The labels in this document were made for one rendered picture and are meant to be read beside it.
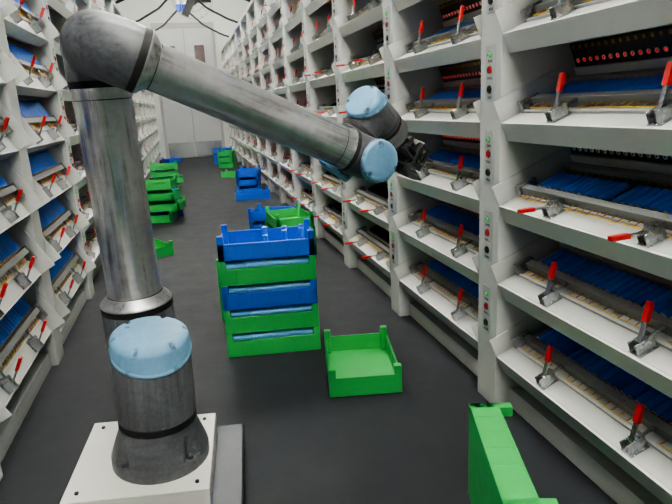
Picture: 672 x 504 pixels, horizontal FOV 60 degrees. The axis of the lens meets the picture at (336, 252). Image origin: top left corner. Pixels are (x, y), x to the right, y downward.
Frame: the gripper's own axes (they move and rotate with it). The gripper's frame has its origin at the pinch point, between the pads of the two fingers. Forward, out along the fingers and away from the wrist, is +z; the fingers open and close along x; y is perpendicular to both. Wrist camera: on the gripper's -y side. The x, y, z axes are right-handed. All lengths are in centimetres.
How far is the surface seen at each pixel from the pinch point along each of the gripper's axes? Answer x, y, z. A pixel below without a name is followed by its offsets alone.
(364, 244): -19, -58, 79
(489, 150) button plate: 7.0, 25.0, -14.9
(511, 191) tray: 1.4, 33.0, -10.0
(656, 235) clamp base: -4, 71, -35
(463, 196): -1.5, 17.0, 0.4
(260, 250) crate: -44, -32, -2
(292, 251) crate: -38.5, -25.8, 3.7
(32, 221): -74, -81, -42
